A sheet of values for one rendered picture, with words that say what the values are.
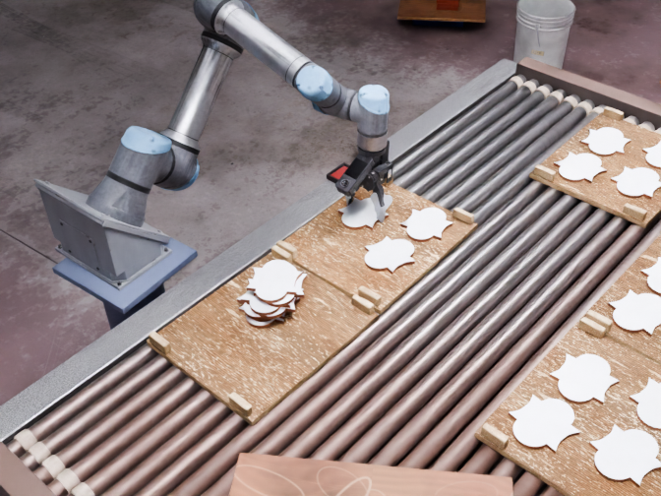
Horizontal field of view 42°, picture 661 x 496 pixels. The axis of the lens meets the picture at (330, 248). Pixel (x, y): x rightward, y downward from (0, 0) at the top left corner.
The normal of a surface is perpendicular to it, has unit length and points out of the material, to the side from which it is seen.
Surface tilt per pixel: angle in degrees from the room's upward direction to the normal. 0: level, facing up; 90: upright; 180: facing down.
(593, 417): 0
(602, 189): 0
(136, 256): 90
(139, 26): 0
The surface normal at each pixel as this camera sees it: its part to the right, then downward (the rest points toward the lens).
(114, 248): 0.78, 0.40
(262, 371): -0.03, -0.75
